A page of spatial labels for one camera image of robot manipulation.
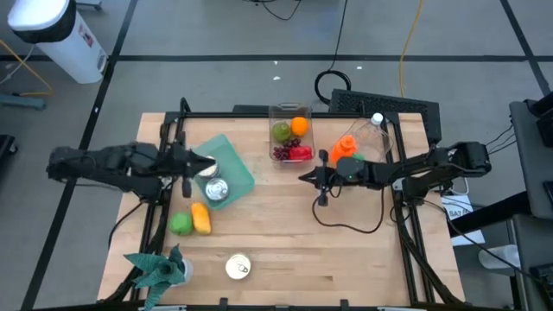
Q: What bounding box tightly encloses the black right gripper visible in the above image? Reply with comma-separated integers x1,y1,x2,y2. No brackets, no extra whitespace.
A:
298,149,340,207

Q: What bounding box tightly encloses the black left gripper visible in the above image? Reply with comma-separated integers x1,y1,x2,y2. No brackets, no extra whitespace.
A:
165,130,217,200

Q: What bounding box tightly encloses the red bell pepper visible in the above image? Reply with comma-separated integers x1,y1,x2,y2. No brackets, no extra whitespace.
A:
288,145,314,162

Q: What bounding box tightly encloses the food can green label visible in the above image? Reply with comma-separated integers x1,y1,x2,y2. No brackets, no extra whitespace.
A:
204,176,230,202

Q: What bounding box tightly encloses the orange squeeze bottle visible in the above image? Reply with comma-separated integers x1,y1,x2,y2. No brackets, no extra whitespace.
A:
330,134,358,168

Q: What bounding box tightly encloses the orange fruit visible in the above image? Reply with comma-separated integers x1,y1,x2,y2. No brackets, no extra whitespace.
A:
289,116,310,138

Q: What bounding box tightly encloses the green pear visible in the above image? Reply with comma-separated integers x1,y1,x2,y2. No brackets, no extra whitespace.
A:
271,122,293,144

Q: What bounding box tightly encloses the clear bottle white cap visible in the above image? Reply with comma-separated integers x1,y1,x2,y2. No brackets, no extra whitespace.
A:
352,112,395,164

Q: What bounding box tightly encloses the teal plastic tray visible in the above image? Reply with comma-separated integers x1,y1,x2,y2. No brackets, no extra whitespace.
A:
192,133,257,212

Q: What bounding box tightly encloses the red grapes bunch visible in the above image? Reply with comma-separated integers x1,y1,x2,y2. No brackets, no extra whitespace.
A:
271,137,302,162

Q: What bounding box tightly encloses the yellow toy vegetable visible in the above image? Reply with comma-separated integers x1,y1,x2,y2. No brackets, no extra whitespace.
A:
190,201,213,236

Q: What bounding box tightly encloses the green bell pepper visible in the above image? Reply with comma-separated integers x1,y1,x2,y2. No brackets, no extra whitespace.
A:
168,211,194,237

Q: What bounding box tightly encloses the teal cloth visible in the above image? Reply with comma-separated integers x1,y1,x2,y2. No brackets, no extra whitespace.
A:
124,244,194,311

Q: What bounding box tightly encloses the white paper sign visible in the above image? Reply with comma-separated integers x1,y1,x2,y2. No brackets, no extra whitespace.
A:
439,194,486,247

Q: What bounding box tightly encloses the black metal beam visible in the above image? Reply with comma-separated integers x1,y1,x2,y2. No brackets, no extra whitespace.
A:
447,191,532,238

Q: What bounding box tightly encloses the gray stand base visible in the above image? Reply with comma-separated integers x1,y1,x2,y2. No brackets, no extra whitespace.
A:
0,94,47,111

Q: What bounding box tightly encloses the white trash bin black bag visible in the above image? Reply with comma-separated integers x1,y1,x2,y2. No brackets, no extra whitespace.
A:
7,0,108,86

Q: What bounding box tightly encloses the black equipment piece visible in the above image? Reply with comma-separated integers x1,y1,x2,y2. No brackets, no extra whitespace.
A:
0,134,18,157

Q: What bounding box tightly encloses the translucent plastic cup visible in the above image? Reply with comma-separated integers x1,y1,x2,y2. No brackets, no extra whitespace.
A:
477,244,522,277

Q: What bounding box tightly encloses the dark gray desk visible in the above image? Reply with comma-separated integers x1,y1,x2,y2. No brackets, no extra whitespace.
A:
508,98,553,221

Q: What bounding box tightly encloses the gray cabinet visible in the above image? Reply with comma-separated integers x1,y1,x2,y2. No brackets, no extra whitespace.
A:
509,213,553,311

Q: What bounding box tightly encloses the black desk device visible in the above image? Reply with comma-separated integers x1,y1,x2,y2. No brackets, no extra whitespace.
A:
530,89,553,148

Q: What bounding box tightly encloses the black aluminium rig frame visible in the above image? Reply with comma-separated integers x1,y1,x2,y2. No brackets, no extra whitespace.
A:
103,97,466,311

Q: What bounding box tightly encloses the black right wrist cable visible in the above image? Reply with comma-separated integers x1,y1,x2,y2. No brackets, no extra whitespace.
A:
311,184,386,235

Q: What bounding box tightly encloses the black coiled cable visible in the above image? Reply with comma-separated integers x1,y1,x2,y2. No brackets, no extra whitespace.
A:
314,0,352,105

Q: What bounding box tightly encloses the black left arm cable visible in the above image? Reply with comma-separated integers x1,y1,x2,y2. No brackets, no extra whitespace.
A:
106,199,147,251

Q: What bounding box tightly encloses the yellow cable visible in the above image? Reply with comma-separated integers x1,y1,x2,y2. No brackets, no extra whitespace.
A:
397,0,425,98
0,36,55,97

